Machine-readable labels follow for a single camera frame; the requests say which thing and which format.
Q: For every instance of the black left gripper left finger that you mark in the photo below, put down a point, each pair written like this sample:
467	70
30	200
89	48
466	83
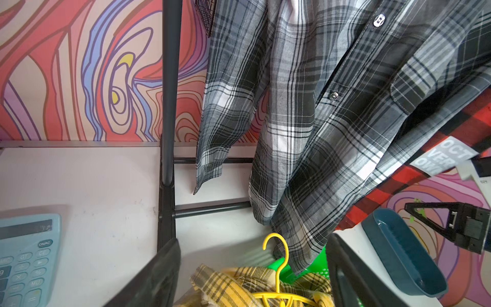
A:
155	285

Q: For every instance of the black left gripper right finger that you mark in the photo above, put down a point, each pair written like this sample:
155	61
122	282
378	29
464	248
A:
353	282

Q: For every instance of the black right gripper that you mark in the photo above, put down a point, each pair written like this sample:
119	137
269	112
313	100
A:
472	230

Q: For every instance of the yellow plastic hanger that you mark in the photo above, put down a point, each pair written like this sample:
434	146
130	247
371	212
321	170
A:
285	299

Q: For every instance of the yellow plaid long-sleeve shirt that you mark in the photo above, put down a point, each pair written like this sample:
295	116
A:
236	286

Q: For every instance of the grey plaid long-sleeve shirt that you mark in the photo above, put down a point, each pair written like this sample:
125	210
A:
355	89

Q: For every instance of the red plaid long-sleeve shirt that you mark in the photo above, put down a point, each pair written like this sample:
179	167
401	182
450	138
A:
465	136

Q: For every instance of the dark teal bin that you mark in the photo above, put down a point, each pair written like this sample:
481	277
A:
405	259

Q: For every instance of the black clothes rack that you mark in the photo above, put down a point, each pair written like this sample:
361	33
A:
168	213

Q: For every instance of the light blue desk calculator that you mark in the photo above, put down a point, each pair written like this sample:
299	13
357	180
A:
29	258

